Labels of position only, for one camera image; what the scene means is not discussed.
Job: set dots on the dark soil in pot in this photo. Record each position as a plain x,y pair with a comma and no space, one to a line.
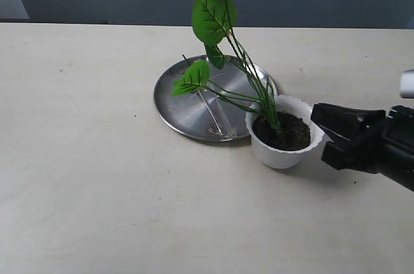
294,133

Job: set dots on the small silver metal spoon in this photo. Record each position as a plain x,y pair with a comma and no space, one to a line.
215,119

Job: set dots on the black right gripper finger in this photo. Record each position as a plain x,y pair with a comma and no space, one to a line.
360,158
341,124

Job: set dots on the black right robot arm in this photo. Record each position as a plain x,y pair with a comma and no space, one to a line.
401,180

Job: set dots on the white scalloped plastic pot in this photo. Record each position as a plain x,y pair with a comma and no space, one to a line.
275,158

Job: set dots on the artificial red anthurium flower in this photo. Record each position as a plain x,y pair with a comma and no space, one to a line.
213,23

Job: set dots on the round stainless steel plate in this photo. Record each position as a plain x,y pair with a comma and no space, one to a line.
203,116

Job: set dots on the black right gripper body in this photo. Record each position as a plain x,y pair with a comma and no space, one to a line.
391,148

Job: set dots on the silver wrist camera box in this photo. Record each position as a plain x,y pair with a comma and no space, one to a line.
406,89

